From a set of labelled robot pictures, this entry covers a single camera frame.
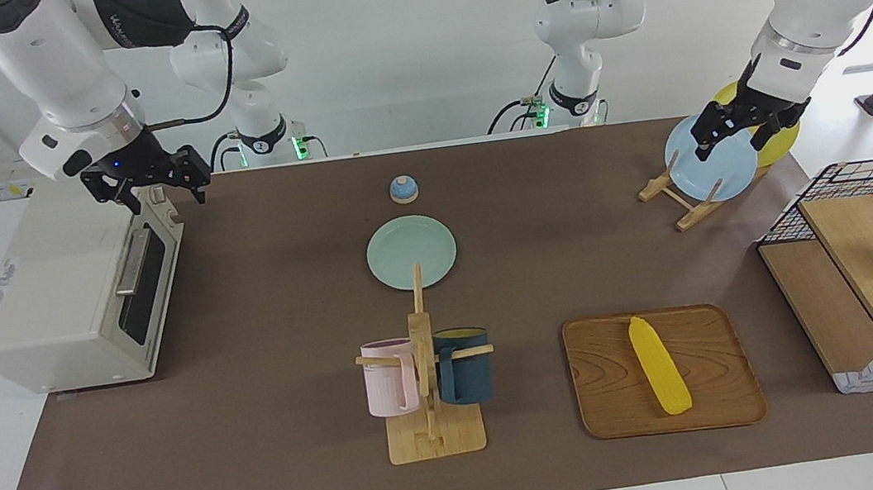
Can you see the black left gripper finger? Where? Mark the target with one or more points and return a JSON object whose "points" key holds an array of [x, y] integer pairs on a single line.
{"points": [[702, 146], [769, 136]]}

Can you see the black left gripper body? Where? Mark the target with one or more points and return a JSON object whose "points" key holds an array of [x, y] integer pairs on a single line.
{"points": [[745, 111]]}

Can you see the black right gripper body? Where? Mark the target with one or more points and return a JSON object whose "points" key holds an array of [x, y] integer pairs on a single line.
{"points": [[144, 166]]}

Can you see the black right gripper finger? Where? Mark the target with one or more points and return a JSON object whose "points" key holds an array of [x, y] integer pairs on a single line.
{"points": [[129, 201], [198, 189]]}

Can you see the metal tray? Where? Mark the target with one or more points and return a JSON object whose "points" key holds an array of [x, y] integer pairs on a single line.
{"points": [[162, 312]]}

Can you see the pale green plate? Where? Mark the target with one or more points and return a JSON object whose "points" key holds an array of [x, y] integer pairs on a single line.
{"points": [[404, 249]]}

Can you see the yellow corn cob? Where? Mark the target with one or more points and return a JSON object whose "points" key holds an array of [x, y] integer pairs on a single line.
{"points": [[660, 367]]}

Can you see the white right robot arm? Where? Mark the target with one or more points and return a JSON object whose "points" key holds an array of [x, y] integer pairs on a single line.
{"points": [[47, 60]]}

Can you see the white toaster oven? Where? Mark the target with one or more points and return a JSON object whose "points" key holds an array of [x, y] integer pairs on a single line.
{"points": [[33, 286]]}

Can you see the yellow plate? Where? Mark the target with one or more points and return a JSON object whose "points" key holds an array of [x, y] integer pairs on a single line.
{"points": [[782, 144]]}

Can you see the light blue plate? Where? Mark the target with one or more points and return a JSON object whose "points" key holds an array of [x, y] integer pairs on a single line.
{"points": [[727, 168]]}

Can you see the wooden plate rack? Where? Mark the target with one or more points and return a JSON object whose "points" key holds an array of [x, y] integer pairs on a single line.
{"points": [[691, 215]]}

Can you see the wooden shelf box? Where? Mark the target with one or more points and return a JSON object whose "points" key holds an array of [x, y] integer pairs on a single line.
{"points": [[853, 244]]}

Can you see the small blue bowl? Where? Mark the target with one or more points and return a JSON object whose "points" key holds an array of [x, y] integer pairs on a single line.
{"points": [[403, 190]]}

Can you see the brown table mat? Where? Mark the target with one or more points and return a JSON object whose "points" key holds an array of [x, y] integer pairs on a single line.
{"points": [[286, 380]]}

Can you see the brown wooden tray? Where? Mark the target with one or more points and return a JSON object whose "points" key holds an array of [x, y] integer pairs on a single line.
{"points": [[711, 378]]}

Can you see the pink mug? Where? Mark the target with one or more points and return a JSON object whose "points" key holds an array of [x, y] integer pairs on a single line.
{"points": [[386, 380]]}

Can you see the dark blue mug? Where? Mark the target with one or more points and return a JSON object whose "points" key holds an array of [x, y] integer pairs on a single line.
{"points": [[468, 370]]}

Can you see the wooden mug rack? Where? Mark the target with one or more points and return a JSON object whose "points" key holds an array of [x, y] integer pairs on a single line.
{"points": [[433, 437]]}

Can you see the white wall box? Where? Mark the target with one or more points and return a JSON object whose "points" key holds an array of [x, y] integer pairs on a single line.
{"points": [[9, 191]]}

